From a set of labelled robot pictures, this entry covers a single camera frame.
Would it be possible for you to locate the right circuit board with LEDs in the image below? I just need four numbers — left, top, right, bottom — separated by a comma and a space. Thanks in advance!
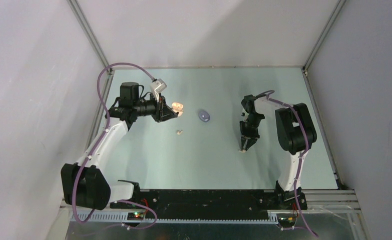
277, 216, 297, 229

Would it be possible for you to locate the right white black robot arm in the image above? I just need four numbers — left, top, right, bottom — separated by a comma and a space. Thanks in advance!
239, 90, 317, 209

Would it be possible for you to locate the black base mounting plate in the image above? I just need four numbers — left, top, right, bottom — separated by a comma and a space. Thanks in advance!
110, 189, 307, 221

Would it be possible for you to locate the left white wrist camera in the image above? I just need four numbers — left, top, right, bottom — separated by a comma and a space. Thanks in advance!
150, 78, 167, 102

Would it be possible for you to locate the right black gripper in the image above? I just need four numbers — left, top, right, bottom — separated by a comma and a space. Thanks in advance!
239, 113, 263, 150

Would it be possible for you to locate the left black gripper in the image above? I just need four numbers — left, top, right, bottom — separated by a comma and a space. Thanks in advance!
133, 91, 177, 123

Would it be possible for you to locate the purple earbud charging case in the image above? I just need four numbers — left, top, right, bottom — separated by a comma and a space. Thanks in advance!
198, 109, 211, 123

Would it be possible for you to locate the left circuit board with LEDs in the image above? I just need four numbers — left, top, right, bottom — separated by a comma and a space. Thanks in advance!
127, 212, 145, 221

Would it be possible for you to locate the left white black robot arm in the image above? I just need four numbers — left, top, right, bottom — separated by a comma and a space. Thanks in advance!
61, 79, 179, 210

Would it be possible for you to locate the beige earbud charging case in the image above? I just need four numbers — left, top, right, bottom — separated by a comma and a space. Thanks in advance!
171, 102, 184, 117

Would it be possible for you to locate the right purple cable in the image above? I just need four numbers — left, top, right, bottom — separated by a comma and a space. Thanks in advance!
255, 89, 319, 238

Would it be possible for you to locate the circuit board with leds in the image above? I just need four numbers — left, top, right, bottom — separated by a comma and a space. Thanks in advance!
277, 216, 297, 229
127, 212, 145, 221

